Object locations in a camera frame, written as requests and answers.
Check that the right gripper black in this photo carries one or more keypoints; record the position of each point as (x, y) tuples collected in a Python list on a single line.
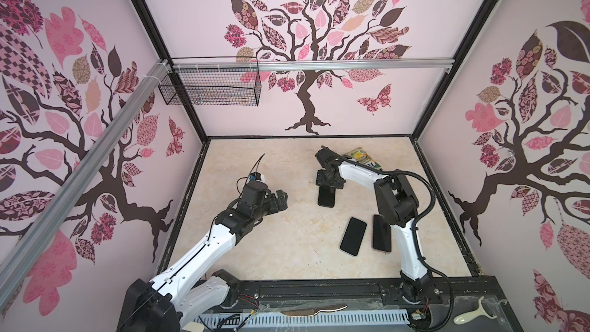
[(319, 178)]

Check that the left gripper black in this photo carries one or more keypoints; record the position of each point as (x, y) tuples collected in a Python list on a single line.
[(282, 200)]

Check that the black phone case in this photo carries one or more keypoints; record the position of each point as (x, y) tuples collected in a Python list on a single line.
[(326, 196)]

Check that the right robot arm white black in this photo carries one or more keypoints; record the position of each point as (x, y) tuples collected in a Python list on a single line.
[(397, 205)]

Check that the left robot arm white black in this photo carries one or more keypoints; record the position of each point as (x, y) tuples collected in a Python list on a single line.
[(174, 298)]

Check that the black phone middle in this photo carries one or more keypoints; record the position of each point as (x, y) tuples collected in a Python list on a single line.
[(353, 237)]

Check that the black phone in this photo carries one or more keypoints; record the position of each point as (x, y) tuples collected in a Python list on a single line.
[(353, 237), (381, 235)]

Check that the black phone right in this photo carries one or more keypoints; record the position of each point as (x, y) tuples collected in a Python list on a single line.
[(381, 235)]

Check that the green snack packet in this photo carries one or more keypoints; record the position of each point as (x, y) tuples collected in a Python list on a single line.
[(361, 156)]

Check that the wooden knife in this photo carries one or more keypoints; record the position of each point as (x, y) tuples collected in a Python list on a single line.
[(314, 311)]

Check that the white peeler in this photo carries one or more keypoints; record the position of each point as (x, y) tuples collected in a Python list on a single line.
[(470, 316)]

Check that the black wire basket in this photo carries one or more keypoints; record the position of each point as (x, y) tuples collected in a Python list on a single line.
[(220, 81)]

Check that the white slotted cable duct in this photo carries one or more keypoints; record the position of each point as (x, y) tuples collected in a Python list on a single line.
[(276, 320)]

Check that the aluminium rail back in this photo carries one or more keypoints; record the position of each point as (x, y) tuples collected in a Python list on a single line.
[(287, 66)]

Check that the aluminium rail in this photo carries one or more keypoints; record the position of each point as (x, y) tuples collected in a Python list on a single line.
[(287, 66), (27, 251)]

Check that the aluminium rail left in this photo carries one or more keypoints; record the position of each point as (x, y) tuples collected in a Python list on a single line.
[(27, 251)]

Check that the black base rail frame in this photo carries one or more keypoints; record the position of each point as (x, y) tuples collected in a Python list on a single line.
[(444, 301)]

